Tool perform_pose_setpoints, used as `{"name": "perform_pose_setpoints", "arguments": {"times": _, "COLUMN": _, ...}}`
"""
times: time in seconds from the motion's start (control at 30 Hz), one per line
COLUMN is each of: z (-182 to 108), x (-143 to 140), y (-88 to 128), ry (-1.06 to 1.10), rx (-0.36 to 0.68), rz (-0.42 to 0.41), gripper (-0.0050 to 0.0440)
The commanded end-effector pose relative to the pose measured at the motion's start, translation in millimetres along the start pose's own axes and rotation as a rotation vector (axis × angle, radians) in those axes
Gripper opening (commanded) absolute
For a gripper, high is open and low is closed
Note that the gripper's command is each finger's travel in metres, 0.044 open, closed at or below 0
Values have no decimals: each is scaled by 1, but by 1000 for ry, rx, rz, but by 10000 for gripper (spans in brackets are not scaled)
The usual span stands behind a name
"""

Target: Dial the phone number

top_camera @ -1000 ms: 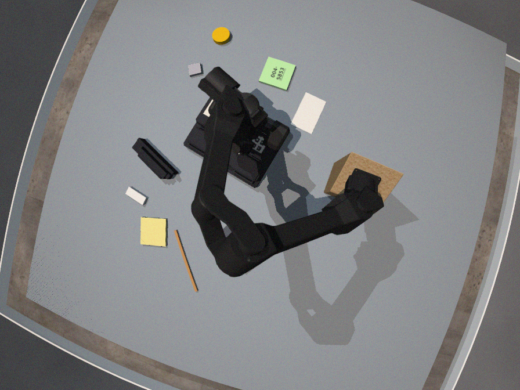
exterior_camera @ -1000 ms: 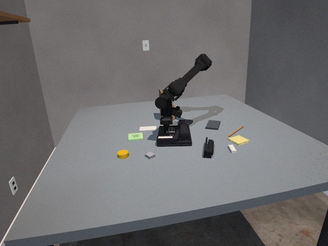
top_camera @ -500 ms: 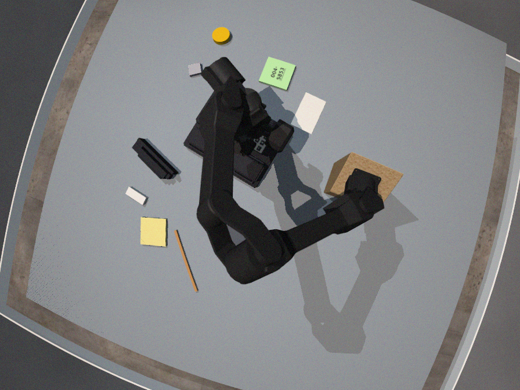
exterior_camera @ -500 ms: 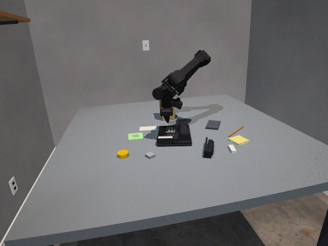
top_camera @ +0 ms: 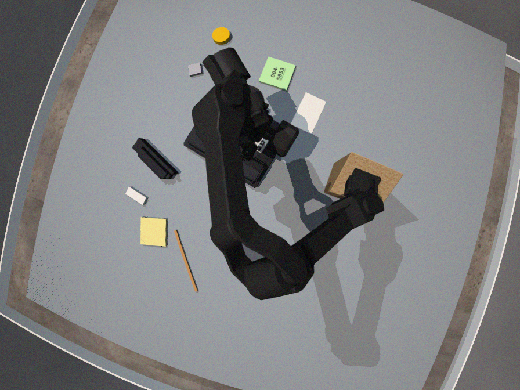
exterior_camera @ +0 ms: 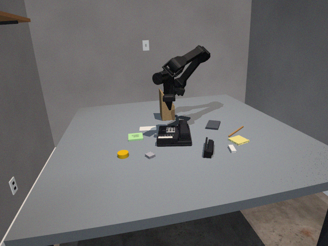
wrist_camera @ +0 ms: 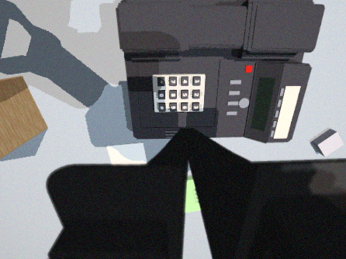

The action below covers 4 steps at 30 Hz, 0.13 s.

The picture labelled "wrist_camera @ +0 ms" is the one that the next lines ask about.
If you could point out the small white block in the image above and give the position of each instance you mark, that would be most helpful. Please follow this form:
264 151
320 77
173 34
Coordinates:
328 142

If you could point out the green sticky note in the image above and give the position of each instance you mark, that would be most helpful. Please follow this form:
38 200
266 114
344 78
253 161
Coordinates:
192 203

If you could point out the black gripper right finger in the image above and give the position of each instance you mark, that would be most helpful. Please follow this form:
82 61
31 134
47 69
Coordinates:
231 199

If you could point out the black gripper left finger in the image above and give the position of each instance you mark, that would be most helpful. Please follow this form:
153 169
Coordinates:
155 190

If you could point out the white phone keypad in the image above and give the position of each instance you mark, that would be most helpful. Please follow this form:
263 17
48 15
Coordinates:
178 92

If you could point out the dark grey telephone handset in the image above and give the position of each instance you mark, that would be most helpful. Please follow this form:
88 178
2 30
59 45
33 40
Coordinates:
257 27

